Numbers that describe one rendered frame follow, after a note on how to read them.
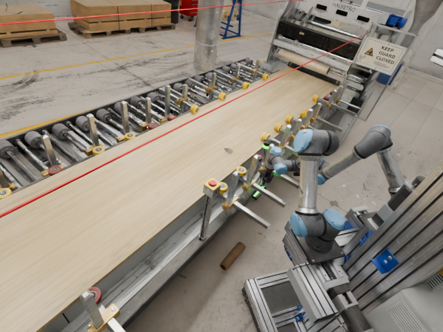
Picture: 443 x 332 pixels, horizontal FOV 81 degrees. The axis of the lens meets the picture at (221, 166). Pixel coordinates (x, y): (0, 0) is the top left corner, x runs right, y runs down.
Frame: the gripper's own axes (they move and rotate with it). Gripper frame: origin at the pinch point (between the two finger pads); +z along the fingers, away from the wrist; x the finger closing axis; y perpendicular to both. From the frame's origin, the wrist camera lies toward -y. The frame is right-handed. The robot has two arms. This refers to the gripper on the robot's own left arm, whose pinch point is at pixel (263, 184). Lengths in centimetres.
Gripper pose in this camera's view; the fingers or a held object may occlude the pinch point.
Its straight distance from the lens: 196.5
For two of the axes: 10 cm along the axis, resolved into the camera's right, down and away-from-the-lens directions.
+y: -3.0, 6.0, -7.5
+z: -1.5, 7.4, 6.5
